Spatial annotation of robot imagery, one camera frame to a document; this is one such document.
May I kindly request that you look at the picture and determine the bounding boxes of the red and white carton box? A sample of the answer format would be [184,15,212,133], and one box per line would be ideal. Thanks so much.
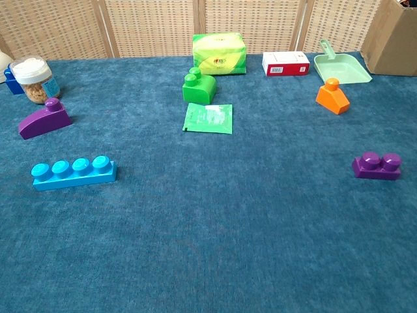
[262,51,311,77]

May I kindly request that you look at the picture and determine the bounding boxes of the orange sloped brick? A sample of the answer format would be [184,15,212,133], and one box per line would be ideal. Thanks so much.
[315,77,351,115]

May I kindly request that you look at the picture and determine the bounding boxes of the green yellow tissue pack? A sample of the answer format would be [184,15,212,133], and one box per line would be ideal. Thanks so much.
[192,33,247,76]

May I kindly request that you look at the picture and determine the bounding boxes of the brown cardboard box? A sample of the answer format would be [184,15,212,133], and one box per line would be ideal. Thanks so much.
[360,0,417,78]

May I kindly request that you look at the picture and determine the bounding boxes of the mint green plastic dustpan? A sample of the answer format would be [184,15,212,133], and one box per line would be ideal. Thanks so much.
[313,39,373,85]

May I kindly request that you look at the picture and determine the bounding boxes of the clear jar with white lid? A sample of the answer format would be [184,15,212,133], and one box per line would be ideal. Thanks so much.
[9,55,61,105]

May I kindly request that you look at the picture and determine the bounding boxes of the purple sloped brick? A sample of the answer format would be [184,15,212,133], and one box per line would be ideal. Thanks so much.
[18,97,73,140]

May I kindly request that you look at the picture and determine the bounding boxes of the blue table cloth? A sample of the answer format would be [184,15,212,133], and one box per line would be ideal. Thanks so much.
[0,52,417,313]

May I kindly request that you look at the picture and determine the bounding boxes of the green flat sachet packet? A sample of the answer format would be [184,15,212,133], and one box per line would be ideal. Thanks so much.
[182,102,234,134]

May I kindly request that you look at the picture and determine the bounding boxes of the woven bamboo folding screen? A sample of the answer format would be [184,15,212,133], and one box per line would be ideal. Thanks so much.
[0,0,385,61]

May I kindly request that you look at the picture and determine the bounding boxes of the blue white object behind jar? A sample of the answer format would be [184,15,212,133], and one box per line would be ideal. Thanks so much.
[3,63,25,96]

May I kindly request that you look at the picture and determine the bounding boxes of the purple two-stud brick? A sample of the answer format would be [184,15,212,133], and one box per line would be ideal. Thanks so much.
[351,151,403,181]

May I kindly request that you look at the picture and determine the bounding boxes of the green sloped brick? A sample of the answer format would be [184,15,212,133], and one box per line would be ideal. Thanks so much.
[182,67,218,106]

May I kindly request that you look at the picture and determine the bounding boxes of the long blue four-stud brick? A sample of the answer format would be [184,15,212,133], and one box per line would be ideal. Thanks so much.
[31,155,117,192]

